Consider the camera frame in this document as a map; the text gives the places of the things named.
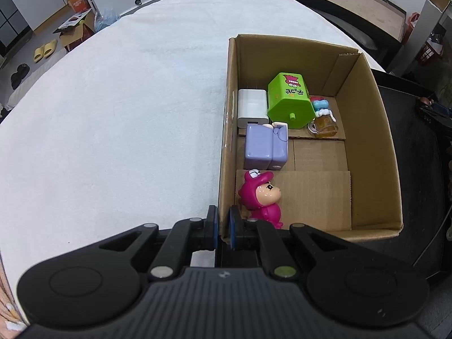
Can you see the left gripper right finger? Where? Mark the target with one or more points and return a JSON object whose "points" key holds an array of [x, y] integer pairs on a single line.
{"points": [[256, 243]]}

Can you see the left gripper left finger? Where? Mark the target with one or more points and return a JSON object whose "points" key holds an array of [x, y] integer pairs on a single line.
{"points": [[187, 236]]}

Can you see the pink hooded figurine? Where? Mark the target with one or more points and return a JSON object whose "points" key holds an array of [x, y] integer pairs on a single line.
{"points": [[260, 197]]}

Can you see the purple box toy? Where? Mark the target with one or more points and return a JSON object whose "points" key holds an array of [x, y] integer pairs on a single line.
{"points": [[266, 146]]}

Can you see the brown cardboard box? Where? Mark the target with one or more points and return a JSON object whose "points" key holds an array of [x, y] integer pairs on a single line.
{"points": [[348, 184]]}

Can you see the blue creature beer mug figurine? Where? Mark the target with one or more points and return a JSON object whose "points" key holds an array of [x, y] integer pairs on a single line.
{"points": [[324, 123]]}

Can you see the green box toy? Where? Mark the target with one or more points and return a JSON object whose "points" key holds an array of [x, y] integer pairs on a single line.
{"points": [[288, 100]]}

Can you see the white power adapter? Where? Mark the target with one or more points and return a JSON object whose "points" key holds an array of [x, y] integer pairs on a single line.
{"points": [[252, 107]]}

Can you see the person's hand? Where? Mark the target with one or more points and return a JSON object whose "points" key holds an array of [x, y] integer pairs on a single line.
{"points": [[11, 321]]}

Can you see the black tray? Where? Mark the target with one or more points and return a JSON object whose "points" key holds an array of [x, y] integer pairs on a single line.
{"points": [[422, 143]]}

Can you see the black slippers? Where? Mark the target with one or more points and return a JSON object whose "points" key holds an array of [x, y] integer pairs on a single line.
{"points": [[18, 76]]}

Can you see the yellow slippers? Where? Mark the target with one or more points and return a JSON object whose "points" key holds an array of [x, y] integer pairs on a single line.
{"points": [[44, 51]]}

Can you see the open cardboard box on floor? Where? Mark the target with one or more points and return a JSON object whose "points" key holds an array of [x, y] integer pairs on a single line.
{"points": [[77, 29]]}

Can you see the black framed board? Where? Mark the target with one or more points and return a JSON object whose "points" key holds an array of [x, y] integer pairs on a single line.
{"points": [[381, 20]]}

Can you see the orange box on floor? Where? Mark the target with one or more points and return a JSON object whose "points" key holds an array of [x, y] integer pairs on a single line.
{"points": [[78, 5]]}

